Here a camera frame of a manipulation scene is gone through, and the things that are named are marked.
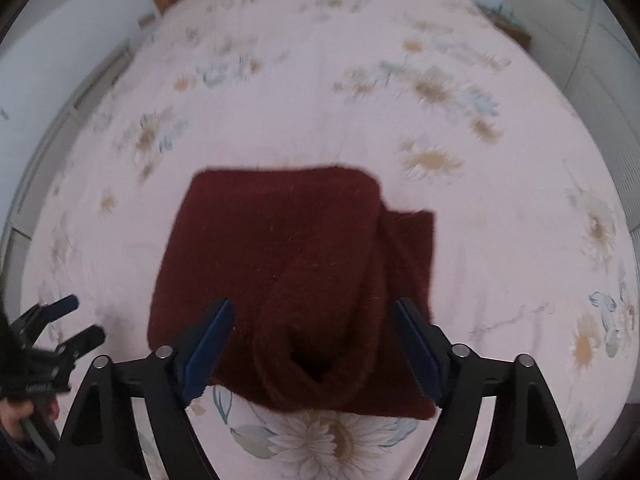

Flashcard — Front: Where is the person's left hand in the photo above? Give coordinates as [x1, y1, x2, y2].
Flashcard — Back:
[0, 396, 60, 442]

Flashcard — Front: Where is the pink floral bed cover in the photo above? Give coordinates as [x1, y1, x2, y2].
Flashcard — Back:
[1, 0, 638, 464]

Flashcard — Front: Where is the wooden nightstand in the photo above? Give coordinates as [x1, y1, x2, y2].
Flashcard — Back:
[480, 6, 532, 51]

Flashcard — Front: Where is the dark red knitted sweater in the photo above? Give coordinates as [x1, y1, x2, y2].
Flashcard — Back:
[148, 167, 435, 419]

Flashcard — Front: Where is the wall switch plate left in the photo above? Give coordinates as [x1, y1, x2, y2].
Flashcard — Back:
[138, 12, 156, 29]

